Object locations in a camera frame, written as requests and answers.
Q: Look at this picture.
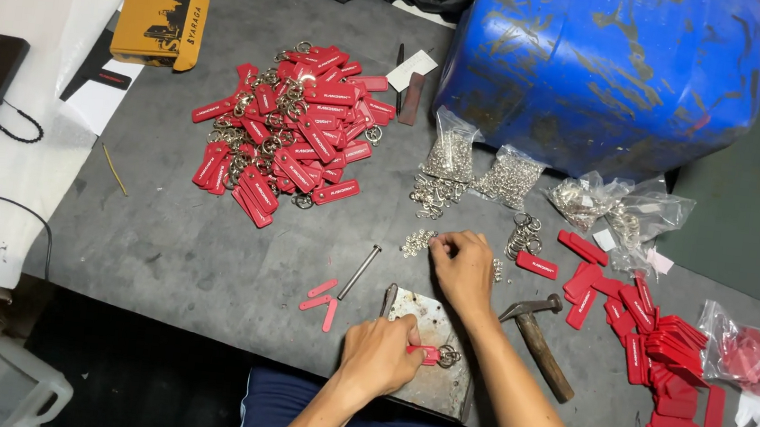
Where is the small white paper label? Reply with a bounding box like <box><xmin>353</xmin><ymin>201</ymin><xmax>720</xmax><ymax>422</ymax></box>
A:
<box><xmin>589</xmin><ymin>226</ymin><xmax>620</xmax><ymax>254</ymax></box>

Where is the person's left hand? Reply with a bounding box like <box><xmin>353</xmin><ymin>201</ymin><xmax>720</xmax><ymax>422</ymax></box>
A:
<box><xmin>333</xmin><ymin>306</ymin><xmax>433</xmax><ymax>420</ymax></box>

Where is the black pen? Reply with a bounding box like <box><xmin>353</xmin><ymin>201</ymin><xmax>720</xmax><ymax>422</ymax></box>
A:
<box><xmin>390</xmin><ymin>42</ymin><xmax>409</xmax><ymax>117</ymax></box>

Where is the person's right hand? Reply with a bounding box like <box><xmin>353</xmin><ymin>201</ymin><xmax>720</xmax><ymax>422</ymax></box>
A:
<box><xmin>419</xmin><ymin>226</ymin><xmax>505</xmax><ymax>332</ymax></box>

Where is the heap of silver clasps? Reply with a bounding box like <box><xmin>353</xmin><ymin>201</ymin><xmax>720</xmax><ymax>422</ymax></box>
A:
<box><xmin>406</xmin><ymin>172</ymin><xmax>469</xmax><ymax>225</ymax></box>

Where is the dark red strip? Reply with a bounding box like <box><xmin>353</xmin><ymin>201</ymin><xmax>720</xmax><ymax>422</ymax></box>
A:
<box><xmin>396</xmin><ymin>70</ymin><xmax>428</xmax><ymax>129</ymax></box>

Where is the rusty metal anvil plate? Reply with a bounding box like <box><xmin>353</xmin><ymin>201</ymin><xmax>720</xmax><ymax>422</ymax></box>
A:
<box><xmin>369</xmin><ymin>283</ymin><xmax>485</xmax><ymax>426</ymax></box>

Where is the pink plastic strip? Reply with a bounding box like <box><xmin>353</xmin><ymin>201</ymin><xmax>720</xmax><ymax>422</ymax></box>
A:
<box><xmin>306</xmin><ymin>276</ymin><xmax>340</xmax><ymax>301</ymax></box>
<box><xmin>321</xmin><ymin>297</ymin><xmax>340</xmax><ymax>334</ymax></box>
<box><xmin>298</xmin><ymin>292</ymin><xmax>333</xmax><ymax>315</ymax></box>

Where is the single red rubber tag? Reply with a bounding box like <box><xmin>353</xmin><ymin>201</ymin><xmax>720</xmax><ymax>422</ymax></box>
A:
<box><xmin>513</xmin><ymin>250</ymin><xmax>561</xmax><ymax>282</ymax></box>

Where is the blue plastic drum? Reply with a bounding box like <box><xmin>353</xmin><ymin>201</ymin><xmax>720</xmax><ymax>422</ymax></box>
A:
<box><xmin>426</xmin><ymin>0</ymin><xmax>760</xmax><ymax>200</ymax></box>

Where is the steel punch rod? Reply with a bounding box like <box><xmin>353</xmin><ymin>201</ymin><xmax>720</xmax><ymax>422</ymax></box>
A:
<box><xmin>336</xmin><ymin>240</ymin><xmax>383</xmax><ymax>306</ymax></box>

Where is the yellow cardboard box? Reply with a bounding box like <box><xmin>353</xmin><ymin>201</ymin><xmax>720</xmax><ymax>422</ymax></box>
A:
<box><xmin>107</xmin><ymin>0</ymin><xmax>211</xmax><ymax>75</ymax></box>

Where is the wooden handled hammer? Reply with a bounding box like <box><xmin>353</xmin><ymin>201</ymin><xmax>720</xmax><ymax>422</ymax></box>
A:
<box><xmin>489</xmin><ymin>288</ymin><xmax>586</xmax><ymax>406</ymax></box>

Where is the bunch of silver key rings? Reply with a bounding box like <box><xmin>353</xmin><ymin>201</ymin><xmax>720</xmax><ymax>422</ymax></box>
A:
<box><xmin>503</xmin><ymin>210</ymin><xmax>547</xmax><ymax>266</ymax></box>

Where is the small pink paper label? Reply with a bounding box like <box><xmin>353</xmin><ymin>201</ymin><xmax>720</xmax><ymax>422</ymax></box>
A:
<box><xmin>644</xmin><ymin>247</ymin><xmax>677</xmax><ymax>277</ymax></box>

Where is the pile of blank red tags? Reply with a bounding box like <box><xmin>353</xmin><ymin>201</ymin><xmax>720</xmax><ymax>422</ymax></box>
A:
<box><xmin>535</xmin><ymin>228</ymin><xmax>746</xmax><ymax>427</ymax></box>

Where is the thin yellow stick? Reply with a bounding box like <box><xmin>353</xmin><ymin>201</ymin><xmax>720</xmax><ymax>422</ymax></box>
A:
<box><xmin>95</xmin><ymin>142</ymin><xmax>136</xmax><ymax>199</ymax></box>

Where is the red key tag with ring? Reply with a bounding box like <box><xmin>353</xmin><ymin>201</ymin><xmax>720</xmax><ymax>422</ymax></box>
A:
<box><xmin>404</xmin><ymin>340</ymin><xmax>464</xmax><ymax>372</ymax></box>

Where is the black card with red label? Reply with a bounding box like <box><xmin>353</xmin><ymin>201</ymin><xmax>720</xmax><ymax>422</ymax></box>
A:
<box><xmin>58</xmin><ymin>5</ymin><xmax>141</xmax><ymax>111</ymax></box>

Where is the white paper card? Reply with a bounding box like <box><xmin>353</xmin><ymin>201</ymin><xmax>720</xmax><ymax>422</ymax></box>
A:
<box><xmin>383</xmin><ymin>45</ymin><xmax>441</xmax><ymax>98</ymax></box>

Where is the heap of small silver eyelets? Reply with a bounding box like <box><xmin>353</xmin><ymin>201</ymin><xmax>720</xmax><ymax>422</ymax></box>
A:
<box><xmin>398</xmin><ymin>226</ymin><xmax>440</xmax><ymax>263</ymax></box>

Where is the clear bag of silver clasps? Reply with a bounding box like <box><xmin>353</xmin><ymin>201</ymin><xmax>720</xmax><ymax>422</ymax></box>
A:
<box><xmin>539</xmin><ymin>164</ymin><xmax>637</xmax><ymax>238</ymax></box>

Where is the crumpled clear bag of rings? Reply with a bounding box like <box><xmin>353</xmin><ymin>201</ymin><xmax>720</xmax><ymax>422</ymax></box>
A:
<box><xmin>598</xmin><ymin>169</ymin><xmax>701</xmax><ymax>282</ymax></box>

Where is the black beaded cord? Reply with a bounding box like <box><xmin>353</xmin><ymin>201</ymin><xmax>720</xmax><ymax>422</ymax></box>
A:
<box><xmin>0</xmin><ymin>99</ymin><xmax>49</xmax><ymax>146</ymax></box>

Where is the clear bag of silver chains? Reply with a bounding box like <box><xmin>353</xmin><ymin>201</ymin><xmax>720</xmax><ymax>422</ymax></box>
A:
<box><xmin>467</xmin><ymin>140</ymin><xmax>552</xmax><ymax>215</ymax></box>
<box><xmin>419</xmin><ymin>103</ymin><xmax>488</xmax><ymax>187</ymax></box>

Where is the clear bag of red tags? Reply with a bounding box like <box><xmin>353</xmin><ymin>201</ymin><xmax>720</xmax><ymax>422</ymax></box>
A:
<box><xmin>689</xmin><ymin>298</ymin><xmax>760</xmax><ymax>398</ymax></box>

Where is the pile of finished red keychains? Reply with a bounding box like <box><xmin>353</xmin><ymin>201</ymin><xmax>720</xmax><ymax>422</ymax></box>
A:
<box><xmin>178</xmin><ymin>28</ymin><xmax>405</xmax><ymax>244</ymax></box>

